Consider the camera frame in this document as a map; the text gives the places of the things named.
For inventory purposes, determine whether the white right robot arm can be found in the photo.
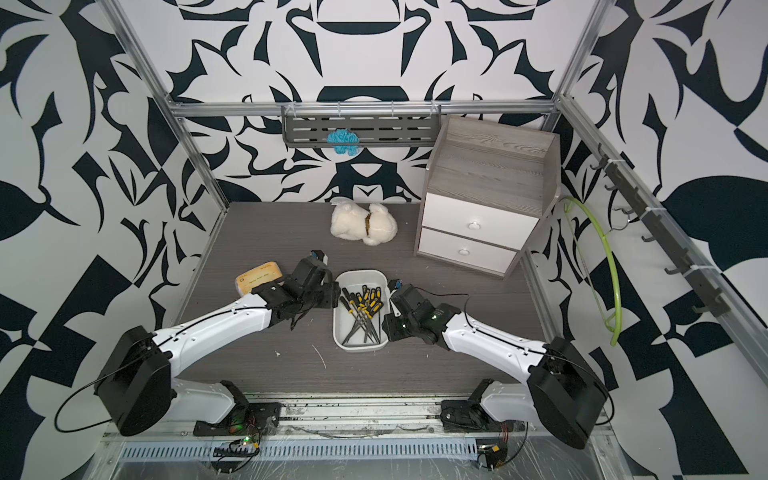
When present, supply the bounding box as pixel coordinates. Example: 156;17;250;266
383;280;612;449

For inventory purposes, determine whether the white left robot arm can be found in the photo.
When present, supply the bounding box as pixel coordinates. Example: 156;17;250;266
94;250;340;436

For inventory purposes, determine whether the white plastic storage box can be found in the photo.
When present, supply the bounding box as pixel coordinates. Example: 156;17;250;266
332;270;390;353

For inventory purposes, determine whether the yellow sponge block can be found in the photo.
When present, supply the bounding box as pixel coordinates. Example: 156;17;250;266
235;261;282;297

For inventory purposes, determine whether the white plush toy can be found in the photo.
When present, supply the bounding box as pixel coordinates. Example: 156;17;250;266
330;201;398;246

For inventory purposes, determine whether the grey wooden drawer cabinet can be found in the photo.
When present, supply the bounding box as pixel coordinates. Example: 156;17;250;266
415;116;561;278

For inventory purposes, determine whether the teal crumpled cloth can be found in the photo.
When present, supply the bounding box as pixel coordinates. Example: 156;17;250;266
327;129;360;156

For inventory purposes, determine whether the green hoop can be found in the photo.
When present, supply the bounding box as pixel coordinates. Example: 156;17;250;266
560;196;623;347

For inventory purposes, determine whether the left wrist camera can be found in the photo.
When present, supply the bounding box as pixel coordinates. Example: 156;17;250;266
309;250;328;265

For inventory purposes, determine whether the white perforated cable duct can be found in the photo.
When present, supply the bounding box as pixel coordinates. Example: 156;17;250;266
120;438;479;462

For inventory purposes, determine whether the grey slotted wall shelf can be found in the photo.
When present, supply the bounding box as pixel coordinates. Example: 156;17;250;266
281;111;441;148

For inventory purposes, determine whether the grey wall hook rail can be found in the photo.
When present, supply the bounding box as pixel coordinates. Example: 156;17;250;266
593;143;731;317

